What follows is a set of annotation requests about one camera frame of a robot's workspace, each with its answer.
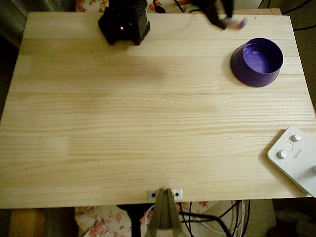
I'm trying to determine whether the thick black cable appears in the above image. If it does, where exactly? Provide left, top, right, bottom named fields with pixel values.
left=178, top=211, right=234, bottom=237

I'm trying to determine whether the floral cloth with lace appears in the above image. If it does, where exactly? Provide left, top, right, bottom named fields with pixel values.
left=75, top=0, right=198, bottom=13

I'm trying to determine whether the black cable with plug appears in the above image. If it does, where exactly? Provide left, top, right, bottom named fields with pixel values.
left=152, top=0, right=166, bottom=14

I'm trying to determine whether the black pole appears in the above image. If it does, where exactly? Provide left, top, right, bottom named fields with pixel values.
left=117, top=204, right=155, bottom=237

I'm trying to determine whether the white cable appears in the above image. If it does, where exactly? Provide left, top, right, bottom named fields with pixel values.
left=201, top=200, right=246, bottom=235

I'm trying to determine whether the white metal bracket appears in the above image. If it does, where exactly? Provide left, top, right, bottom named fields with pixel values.
left=147, top=189, right=184, bottom=200

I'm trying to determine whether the purple bowl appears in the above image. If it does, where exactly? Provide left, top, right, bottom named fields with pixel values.
left=230, top=37, right=284, bottom=88

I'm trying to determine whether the candy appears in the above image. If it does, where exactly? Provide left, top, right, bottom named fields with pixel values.
left=222, top=16, right=248, bottom=31

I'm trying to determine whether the floral cushion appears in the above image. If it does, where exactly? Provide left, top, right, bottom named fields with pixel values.
left=74, top=201, right=210, bottom=237

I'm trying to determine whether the tan camera stand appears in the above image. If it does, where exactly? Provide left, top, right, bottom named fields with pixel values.
left=147, top=188, right=185, bottom=237

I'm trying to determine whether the thin black cable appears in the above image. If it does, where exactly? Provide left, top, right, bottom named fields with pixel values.
left=281, top=0, right=312, bottom=15
left=240, top=199, right=251, bottom=237

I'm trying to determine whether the white device with knobs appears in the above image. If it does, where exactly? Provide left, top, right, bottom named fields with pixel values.
left=266, top=126, right=316, bottom=198

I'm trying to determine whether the wooden table leg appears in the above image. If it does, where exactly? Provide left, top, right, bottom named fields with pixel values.
left=9, top=209, right=45, bottom=237

